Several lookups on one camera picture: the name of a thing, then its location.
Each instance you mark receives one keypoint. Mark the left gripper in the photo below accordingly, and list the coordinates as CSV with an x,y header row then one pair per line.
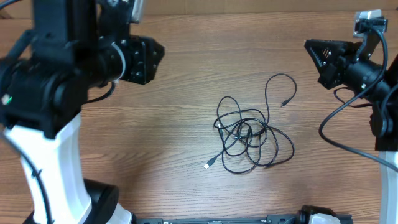
x,y
143,66

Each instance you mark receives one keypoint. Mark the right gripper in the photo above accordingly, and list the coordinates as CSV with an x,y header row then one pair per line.
x,y
329,67

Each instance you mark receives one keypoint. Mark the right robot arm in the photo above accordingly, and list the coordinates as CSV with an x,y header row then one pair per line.
x,y
362,68

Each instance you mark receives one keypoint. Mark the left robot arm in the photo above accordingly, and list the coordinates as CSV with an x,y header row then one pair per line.
x,y
45,79

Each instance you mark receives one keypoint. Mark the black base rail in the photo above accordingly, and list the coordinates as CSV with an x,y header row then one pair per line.
x,y
270,219

